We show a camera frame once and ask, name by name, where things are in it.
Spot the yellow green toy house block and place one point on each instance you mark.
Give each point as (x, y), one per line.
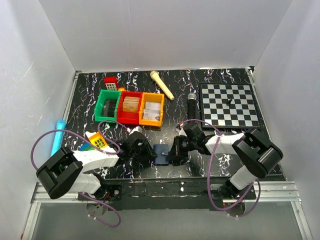
(96, 139)

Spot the cream toy microphone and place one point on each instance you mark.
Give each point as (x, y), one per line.
(156, 78)

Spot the green plastic bin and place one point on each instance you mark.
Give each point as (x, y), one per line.
(103, 95)

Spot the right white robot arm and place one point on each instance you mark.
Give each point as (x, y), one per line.
(257, 153)

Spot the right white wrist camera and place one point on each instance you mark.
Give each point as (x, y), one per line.
(180, 130)

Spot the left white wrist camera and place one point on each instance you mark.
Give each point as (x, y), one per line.
(136, 130)

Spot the blue toy microphone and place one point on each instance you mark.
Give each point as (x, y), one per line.
(61, 124)

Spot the orange plastic bin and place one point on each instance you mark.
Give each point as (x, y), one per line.
(154, 97)

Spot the red plastic bin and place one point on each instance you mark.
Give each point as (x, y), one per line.
(127, 117)

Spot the tan cards stack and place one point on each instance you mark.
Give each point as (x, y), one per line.
(131, 104)

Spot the black cards stack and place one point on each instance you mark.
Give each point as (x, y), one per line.
(108, 108)

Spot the blue leather card holder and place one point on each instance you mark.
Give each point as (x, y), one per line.
(162, 151)

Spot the black glitter microphone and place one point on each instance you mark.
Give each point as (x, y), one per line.
(191, 112)

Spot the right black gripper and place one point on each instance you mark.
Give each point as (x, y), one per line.
(175, 152)

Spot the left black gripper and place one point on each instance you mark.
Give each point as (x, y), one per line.
(149, 154)

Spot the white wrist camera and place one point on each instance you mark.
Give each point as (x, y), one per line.
(136, 130)
(180, 130)

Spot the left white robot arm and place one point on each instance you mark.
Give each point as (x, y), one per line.
(70, 171)

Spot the black white chessboard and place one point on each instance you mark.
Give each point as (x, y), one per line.
(241, 114)

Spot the red toy window block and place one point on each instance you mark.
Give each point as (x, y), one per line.
(111, 83)

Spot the white cards stack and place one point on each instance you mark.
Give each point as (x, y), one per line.
(152, 111)

